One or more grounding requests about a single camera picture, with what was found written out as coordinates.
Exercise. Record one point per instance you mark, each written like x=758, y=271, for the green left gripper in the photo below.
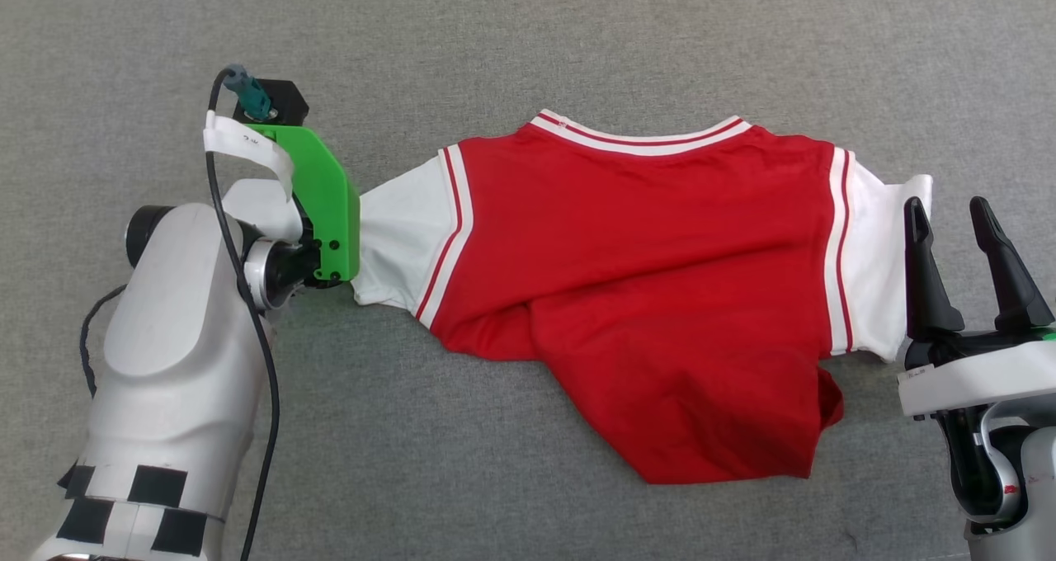
x=326, y=190

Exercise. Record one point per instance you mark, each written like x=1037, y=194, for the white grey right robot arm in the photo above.
x=1031, y=478

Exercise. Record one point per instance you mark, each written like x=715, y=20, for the red and white t-shirt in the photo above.
x=660, y=280

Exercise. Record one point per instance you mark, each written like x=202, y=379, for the white paper label tag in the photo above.
x=239, y=140

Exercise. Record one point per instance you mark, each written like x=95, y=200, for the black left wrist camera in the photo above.
x=286, y=99

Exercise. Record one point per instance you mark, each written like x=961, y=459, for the grey upholstered work surface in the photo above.
x=495, y=49

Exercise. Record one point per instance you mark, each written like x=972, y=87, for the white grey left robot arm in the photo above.
x=181, y=338

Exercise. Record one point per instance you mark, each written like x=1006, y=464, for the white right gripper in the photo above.
x=982, y=375

